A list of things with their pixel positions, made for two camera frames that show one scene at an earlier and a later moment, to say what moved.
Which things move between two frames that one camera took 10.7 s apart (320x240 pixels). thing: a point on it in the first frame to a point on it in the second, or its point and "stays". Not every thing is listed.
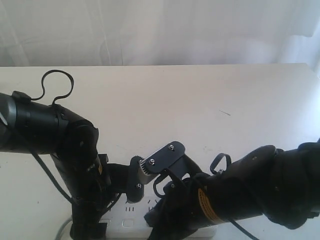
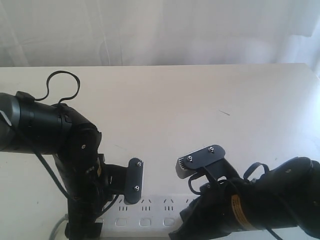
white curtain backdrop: (144, 32) stays
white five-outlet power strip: (125, 220) stays
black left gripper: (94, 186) stays
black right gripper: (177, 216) to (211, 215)
